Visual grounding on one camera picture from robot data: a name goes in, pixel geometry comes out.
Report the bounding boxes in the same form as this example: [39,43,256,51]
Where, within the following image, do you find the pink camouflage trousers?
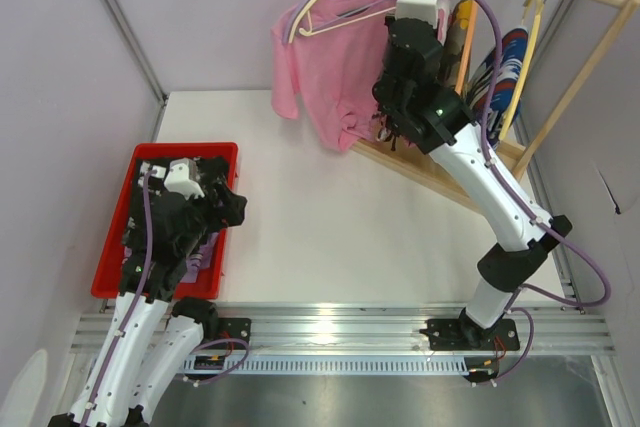
[372,64,455,154]

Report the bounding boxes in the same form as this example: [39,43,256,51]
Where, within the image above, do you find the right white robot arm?
[372,18,572,346]

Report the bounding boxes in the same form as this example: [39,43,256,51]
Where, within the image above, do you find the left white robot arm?
[49,157,248,426]

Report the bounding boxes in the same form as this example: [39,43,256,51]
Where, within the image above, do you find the green yellow camouflage trousers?
[439,0,469,92]

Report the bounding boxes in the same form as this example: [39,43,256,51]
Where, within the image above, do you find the orange hanger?
[455,0,478,95]

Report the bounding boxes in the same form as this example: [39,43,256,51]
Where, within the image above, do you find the cream hanger right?
[498,0,544,142]

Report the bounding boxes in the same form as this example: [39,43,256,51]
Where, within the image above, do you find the pink t-shirt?
[271,0,395,152]

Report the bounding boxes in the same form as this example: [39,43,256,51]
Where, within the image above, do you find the blue red white shorts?
[465,26,529,147]

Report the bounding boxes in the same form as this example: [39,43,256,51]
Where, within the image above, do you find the wooden clothes rack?
[353,0,639,211]

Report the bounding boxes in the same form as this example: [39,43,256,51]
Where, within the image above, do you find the red plastic bin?
[91,142,239,300]

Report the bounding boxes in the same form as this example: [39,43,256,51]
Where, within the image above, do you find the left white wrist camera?
[163,158,205,199]

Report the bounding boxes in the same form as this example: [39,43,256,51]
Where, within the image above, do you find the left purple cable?
[82,171,250,427]

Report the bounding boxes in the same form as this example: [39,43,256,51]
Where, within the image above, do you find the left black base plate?
[164,317,253,349]

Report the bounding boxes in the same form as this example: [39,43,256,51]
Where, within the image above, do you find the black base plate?
[164,317,253,349]
[419,318,520,352]

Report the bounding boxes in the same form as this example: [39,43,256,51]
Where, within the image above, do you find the aluminium mounting rail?
[69,301,616,358]

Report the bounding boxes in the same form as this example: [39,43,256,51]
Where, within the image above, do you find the white slotted cable duct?
[179,355,474,376]

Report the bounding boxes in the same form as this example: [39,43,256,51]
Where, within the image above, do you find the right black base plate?
[419,318,520,352]

